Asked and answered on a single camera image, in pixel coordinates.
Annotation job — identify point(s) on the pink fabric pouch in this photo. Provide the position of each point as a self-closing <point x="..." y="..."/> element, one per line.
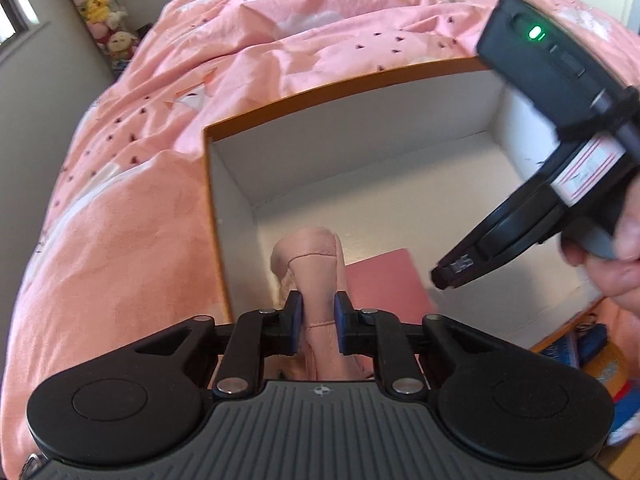
<point x="311" y="261"/>

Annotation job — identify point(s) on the pink patterned bed quilt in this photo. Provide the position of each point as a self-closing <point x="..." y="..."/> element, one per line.
<point x="127" y="247"/>

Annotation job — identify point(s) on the plush toy column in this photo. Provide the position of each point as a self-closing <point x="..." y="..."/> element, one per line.
<point x="107" y="22"/>

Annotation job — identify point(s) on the window frame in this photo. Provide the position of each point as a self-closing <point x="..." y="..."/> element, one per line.
<point x="18" y="17"/>

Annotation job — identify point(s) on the person's right hand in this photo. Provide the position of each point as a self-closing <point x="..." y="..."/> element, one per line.
<point x="617" y="279"/>

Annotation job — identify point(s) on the pink notebook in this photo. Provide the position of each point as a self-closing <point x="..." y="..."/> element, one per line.
<point x="389" y="282"/>

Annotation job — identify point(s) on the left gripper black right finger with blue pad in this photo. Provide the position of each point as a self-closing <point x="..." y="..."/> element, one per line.
<point x="380" y="336"/>

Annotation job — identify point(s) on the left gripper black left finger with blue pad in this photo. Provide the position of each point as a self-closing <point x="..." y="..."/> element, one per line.
<point x="245" y="345"/>

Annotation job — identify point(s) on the orange white cardboard box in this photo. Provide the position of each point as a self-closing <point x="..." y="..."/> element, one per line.
<point x="413" y="159"/>

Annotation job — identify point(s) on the colourful items beside box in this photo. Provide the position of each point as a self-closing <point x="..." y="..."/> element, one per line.
<point x="588" y="344"/>

